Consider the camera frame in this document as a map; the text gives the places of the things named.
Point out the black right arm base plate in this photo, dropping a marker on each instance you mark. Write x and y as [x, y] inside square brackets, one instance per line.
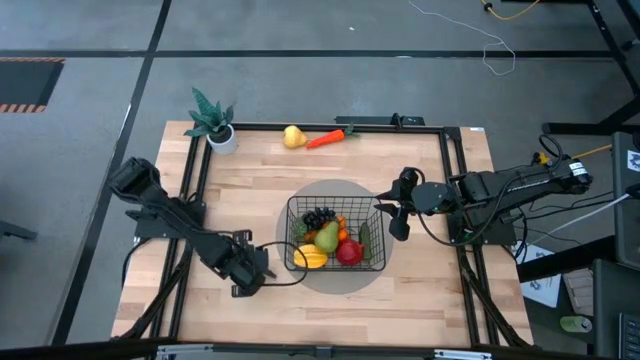
[500, 235]

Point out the black desk leg frame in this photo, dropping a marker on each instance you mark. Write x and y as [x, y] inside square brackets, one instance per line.
[607, 45]

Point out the black keyboard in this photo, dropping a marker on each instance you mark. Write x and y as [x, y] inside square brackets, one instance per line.
[630, 335]

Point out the red pomegranate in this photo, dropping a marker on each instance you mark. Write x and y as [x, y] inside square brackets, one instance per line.
[349, 252]

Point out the green leafy vegetable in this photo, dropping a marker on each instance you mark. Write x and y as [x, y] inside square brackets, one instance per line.
[299, 229]

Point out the black grape bunch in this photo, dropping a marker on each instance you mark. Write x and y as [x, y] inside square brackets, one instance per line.
[317, 219]

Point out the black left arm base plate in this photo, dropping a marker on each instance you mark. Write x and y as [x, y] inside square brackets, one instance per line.
[150, 227]

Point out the white paper sheet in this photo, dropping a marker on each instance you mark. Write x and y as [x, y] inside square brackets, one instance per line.
[542, 287]

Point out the orange fruit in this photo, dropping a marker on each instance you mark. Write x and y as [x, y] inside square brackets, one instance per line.
[310, 236]
[343, 235]

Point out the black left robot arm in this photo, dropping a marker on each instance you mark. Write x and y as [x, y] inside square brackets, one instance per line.
[165, 207]

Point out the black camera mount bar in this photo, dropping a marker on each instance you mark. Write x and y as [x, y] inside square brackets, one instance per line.
[380, 120]

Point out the black equipment case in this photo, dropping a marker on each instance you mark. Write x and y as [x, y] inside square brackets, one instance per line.
[612, 300]

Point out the green cucumber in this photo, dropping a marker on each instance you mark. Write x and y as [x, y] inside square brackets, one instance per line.
[366, 240]

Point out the grey round mat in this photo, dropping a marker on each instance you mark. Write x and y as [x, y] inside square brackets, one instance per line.
[330, 282]

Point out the black beam with silver brackets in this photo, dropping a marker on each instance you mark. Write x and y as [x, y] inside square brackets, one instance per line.
[320, 351]

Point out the yellow banana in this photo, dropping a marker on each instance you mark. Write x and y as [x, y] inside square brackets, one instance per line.
[310, 256]

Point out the black table frame rails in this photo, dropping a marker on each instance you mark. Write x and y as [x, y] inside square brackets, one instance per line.
[400, 129]

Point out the green pear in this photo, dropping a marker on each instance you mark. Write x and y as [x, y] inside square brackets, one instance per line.
[327, 239]

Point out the cardboard piece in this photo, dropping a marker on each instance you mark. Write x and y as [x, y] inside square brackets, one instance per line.
[580, 292]

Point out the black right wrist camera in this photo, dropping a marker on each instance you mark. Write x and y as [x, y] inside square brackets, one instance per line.
[409, 179]

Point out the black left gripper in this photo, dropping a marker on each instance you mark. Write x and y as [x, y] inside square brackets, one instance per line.
[247, 265]

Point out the black computer tower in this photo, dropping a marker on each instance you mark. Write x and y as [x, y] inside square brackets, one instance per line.
[627, 210]

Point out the hazard-striped floor hatch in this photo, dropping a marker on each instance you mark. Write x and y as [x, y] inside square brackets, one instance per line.
[25, 82]

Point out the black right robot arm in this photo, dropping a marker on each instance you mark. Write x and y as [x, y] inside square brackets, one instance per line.
[525, 182]

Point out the potted plant in white pot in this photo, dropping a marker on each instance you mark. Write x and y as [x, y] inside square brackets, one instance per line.
[215, 125]

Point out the orange carrot with green top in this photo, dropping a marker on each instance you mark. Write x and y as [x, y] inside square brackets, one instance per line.
[325, 139]

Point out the yellow pear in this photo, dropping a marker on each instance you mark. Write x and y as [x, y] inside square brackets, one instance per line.
[294, 137]

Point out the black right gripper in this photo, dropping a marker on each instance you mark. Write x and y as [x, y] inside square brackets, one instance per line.
[430, 198]

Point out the green can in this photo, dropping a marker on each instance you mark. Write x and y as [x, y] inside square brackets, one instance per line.
[575, 324]

